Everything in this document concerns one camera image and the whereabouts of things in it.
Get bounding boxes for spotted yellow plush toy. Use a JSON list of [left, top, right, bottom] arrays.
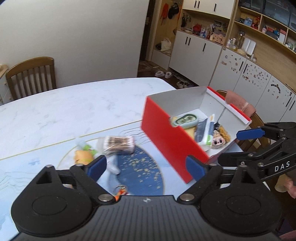
[[211, 126, 231, 149]]

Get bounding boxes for white green tube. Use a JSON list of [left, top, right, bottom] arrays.
[[75, 138, 120, 175]]

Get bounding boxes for black snack packet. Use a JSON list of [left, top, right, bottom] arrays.
[[214, 122, 220, 131]]

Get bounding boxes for red fish keychain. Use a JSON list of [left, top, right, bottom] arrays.
[[113, 184, 128, 201]]

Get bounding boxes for white grey tissue pack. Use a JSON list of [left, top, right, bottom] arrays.
[[195, 114, 215, 146]]

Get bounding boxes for bagged toast slice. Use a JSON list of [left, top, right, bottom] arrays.
[[184, 126, 197, 140]]

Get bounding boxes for person's right hand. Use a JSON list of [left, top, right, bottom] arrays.
[[275, 174, 296, 199]]

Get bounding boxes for wooden chair with towel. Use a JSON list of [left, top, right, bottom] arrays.
[[216, 89, 271, 152]]

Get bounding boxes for pink towel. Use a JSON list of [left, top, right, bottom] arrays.
[[225, 90, 256, 118]]

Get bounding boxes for red shoe box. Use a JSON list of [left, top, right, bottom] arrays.
[[142, 86, 251, 183]]

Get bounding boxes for white storage cabinets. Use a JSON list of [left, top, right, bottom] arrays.
[[152, 1, 295, 122]]

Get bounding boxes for pair of white slippers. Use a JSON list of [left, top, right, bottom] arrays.
[[155, 71, 173, 79]]

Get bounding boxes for brown wooden chair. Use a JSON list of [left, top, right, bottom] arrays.
[[6, 56, 57, 100]]

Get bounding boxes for white sideboard cabinet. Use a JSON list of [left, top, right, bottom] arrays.
[[0, 64, 13, 105]]

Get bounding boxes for white tote bag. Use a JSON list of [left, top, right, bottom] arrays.
[[161, 38, 171, 52]]

